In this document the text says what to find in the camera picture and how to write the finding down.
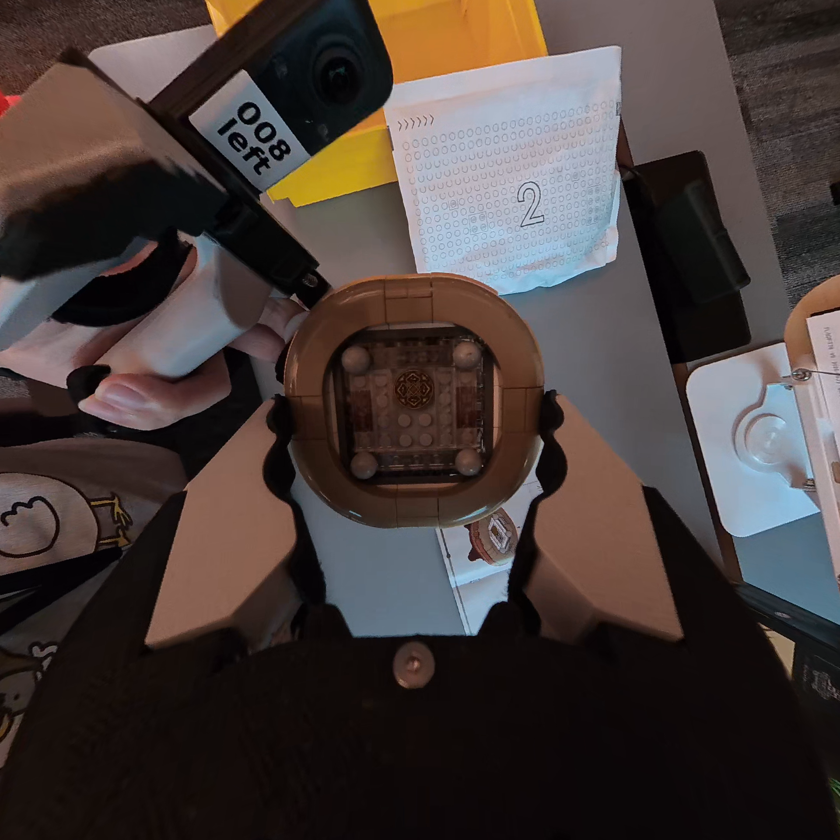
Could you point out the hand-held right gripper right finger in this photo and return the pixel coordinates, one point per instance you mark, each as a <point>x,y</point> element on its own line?
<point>604,544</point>

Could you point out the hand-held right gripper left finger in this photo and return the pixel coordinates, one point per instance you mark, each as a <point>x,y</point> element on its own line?
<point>223,544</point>

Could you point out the tan brick pot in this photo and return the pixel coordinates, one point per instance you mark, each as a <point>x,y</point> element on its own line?
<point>413,505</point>

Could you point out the person's left hand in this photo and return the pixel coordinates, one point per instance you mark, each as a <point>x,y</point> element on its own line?
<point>164,400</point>

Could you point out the white instruction booklet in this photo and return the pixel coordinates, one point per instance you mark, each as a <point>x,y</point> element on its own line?
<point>472,571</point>

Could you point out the white stand base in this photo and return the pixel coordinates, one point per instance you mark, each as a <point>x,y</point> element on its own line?
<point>728,426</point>

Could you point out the black bamboo set box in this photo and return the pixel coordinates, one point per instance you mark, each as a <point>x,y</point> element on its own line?
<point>814,676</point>

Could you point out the white printed paper bag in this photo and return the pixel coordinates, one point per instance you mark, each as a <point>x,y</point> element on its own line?
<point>505,197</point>

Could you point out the yellow plastic bin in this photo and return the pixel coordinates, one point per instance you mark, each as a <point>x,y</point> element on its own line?
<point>459,33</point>

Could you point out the black rectangular box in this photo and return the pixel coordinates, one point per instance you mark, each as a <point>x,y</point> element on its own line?
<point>695,262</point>

